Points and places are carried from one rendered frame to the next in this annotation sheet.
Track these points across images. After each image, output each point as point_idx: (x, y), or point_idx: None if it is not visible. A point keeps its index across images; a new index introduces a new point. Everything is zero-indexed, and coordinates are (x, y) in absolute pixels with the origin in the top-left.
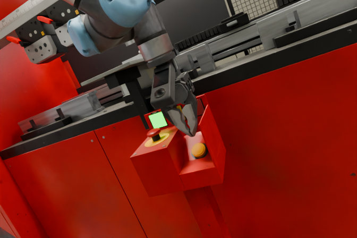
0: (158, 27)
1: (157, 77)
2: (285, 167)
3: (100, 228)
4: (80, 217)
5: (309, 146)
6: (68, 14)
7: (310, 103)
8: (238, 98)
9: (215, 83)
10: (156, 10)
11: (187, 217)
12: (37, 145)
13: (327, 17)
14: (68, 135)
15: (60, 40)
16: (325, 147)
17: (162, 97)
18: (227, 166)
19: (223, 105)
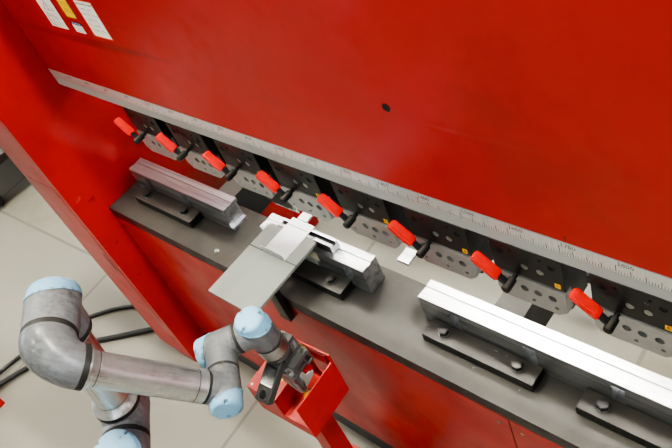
0: (269, 348)
1: (267, 371)
2: (415, 415)
3: None
4: (212, 308)
5: (435, 419)
6: (196, 147)
7: (435, 401)
8: (372, 356)
9: (351, 335)
10: (270, 334)
11: None
12: (159, 237)
13: (477, 349)
14: (197, 257)
15: (186, 158)
16: (448, 428)
17: (263, 401)
18: (363, 380)
19: (359, 351)
